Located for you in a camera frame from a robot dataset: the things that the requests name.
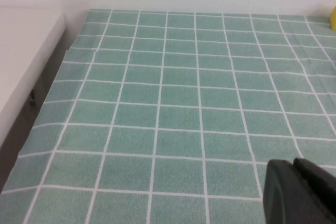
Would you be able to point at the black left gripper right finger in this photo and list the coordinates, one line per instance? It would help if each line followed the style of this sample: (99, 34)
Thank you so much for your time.
(323, 190)

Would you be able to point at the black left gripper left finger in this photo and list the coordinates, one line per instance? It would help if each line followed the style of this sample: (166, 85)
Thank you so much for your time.
(283, 197)

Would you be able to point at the green checkered tablecloth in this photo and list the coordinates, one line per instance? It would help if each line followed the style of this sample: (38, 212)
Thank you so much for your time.
(170, 116)

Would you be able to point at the yellow cube block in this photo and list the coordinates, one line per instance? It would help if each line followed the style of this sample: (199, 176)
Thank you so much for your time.
(333, 20)

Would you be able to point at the white side table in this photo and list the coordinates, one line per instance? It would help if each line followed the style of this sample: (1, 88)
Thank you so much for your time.
(23, 64)

